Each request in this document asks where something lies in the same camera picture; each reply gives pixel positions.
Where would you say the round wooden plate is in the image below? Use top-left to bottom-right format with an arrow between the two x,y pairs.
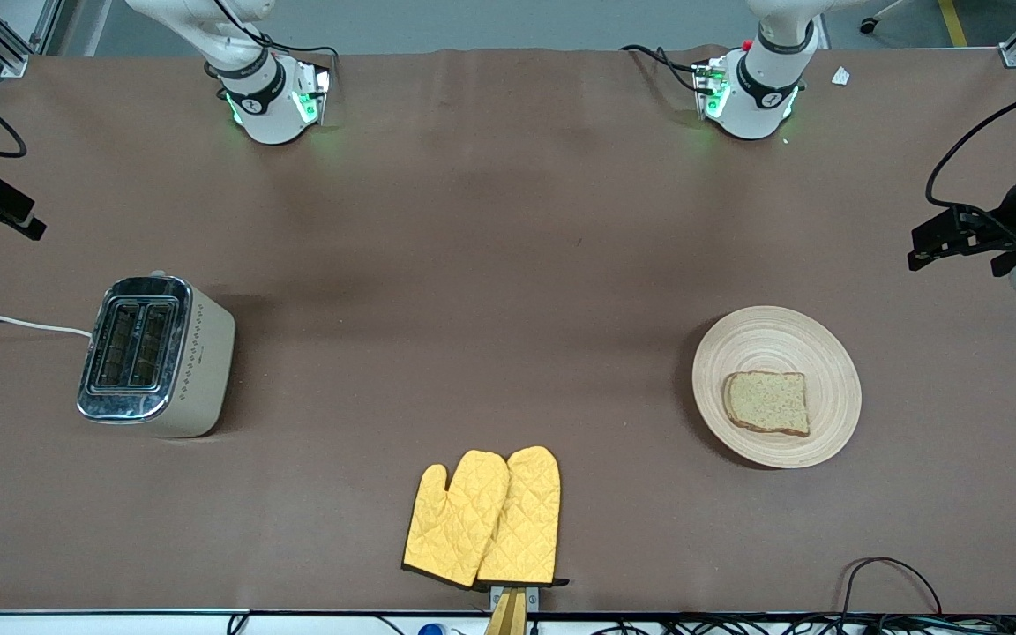
691,305 -> 863,469

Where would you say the brown bread slice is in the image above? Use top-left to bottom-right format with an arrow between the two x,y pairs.
721,370 -> 811,438

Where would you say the beige chrome two-slot toaster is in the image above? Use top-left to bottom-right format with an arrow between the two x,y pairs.
76,270 -> 236,439

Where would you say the brown table cover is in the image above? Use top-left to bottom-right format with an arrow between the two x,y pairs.
0,44 -> 1016,616

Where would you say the yellow quilted oven mitt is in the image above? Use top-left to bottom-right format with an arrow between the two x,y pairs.
401,450 -> 511,590
475,445 -> 571,588

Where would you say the white toaster power cord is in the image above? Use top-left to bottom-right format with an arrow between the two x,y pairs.
0,315 -> 93,339

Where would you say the looped black cable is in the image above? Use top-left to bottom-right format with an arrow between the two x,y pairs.
841,557 -> 944,618

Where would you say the black right arm base cable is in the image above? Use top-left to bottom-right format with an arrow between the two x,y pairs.
208,0 -> 340,89

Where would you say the black arm base cable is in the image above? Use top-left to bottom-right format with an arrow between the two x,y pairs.
208,0 -> 340,89
621,44 -> 703,93

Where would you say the black left arm base cable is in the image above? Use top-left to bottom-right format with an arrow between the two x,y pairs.
621,44 -> 703,93

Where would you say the wooden clamp with metal bracket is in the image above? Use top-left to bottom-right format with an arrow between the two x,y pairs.
483,585 -> 540,635

